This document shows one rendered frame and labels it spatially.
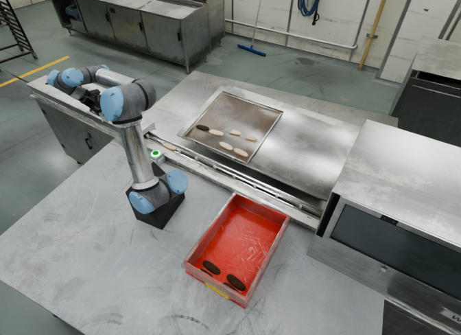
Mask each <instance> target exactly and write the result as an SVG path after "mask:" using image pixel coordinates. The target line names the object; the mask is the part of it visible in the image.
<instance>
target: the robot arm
mask: <svg viewBox="0 0 461 335"><path fill-rule="evenodd" d="M96 82H97V83H99V84H102V85H104V86H107V87H109V89H106V90H104V91H103V93H102V94H101V95H100V93H101V92H100V91H99V90H98V89H94V90H91V91H89V90H88V89H86V88H85V87H83V85H85V84H91V83H96ZM47 83H48V84H50V85H52V87H55V88H56V89H58V90H60V91H62V92H63V93H66V94H67V95H69V96H71V97H72V98H74V99H76V100H78V101H80V103H82V104H84V105H85V106H87V107H89V111H90V112H92V113H94V112H95V113H94V114H96V115H97V116H99V117H100V118H101V121H102V122H103V121H105V122H107V123H108V121H111V122H112V123H113V125H114V126H116V127H118V129H119V134H120V136H121V140H122V143H123V147H124V150H125V153H126V156H127V160H128V163H129V166H130V170H131V173H132V177H133V180H134V182H133V183H132V191H133V192H130V194H129V199H130V202H131V203H132V205H133V207H134V208H135V209H136V210H137V211H139V212H140V213H142V214H148V213H150V212H152V211H154V210H155V209H157V208H158V207H160V206H161V205H164V204H166V203H168V202H169V200H171V199H172V198H174V197H175V196H177V195H179V194H182V193H184V192H185V191H186V190H187V188H188V179H187V177H186V175H185V174H184V173H183V172H182V171H180V170H170V171H169V172H168V173H166V174H164V175H162V176H154V173H153V170H152V166H151V163H150V158H149V154H148V152H147V147H146V144H145V139H144V136H143V132H142V129H141V124H140V123H141V120H142V119H143V116H142V113H141V112H143V111H146V110H148V109H150V108H152V107H153V105H154V104H155V102H156V90H155V88H154V86H153V85H152V84H151V83H149V82H148V81H146V80H143V79H140V78H136V79H133V78H129V77H128V76H124V75H121V74H119V73H116V72H114V71H110V69H109V68H108V67H107V66H106V65H96V66H92V67H82V68H77V69H76V68H69V69H66V70H64V71H63V72H62V73H61V72H60V71H57V70H55V69H54V70H52V71H51V73H50V74H49V75H48V77H47ZM93 111H94V112H93Z"/></svg>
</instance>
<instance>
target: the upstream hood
mask: <svg viewBox="0 0 461 335"><path fill-rule="evenodd" d="M47 77H48V76H43V77H41V78H39V79H37V80H34V81H32V82H29V83H27V84H26V85H27V86H28V88H29V89H30V91H33V92H35V93H37V94H39V95H41V96H43V97H46V98H47V99H49V100H51V101H53V102H55V103H57V104H60V105H62V106H64V107H66V108H68V109H70V110H72V111H74V112H76V113H78V114H81V115H83V116H85V117H87V118H89V119H91V120H93V121H94V122H97V123H98V124H101V125H103V126H105V127H107V128H109V129H111V130H114V131H115V132H118V133H119V129H118V127H116V126H114V125H113V123H112V122H111V121H108V123H107V122H105V121H103V122H102V121H101V118H100V117H99V116H97V115H96V114H94V113H92V112H90V111H89V107H87V106H85V105H84V104H82V103H80V101H78V100H76V99H74V98H72V97H71V96H69V95H67V94H66V93H63V92H62V91H60V90H58V89H56V88H55V87H52V85H50V84H48V83H47ZM140 124H141V129H142V132H143V135H144V134H145V133H147V132H148V131H149V130H151V132H152V131H153V130H156V128H155V123H154V122H153V121H151V120H149V119H146V118H144V117H143V119H142V120H141V123H140Z"/></svg>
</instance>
